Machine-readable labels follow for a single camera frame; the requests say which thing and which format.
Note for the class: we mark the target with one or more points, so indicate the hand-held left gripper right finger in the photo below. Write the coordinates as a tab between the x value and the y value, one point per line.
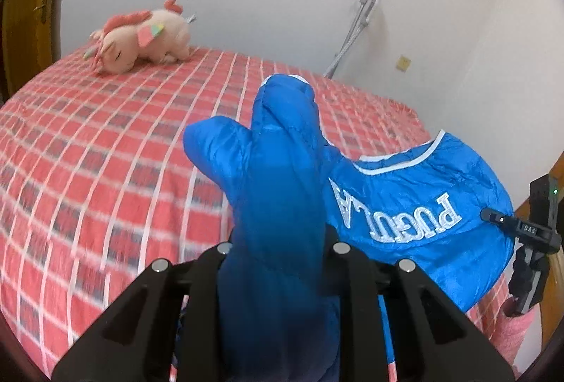
352	272

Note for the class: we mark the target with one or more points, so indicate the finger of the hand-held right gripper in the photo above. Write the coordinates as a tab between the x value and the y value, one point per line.
500	219

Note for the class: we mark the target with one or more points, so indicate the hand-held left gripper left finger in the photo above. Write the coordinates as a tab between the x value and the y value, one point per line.
207	272

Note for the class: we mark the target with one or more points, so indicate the blue puffer jacket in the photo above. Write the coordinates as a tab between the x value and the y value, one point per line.
282	188

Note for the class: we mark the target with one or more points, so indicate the pink checked cloth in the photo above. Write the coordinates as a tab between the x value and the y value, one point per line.
515	333

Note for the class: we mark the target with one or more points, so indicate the red plaid bed blanket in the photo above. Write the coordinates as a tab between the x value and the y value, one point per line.
110	166

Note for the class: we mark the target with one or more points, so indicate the pink plush unicorn toy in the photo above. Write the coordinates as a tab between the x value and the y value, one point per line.
163	38

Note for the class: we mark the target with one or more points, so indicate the wooden door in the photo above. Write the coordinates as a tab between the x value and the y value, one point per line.
26	25

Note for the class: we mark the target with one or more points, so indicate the yellowed wall outlet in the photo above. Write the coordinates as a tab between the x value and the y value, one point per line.
402	62

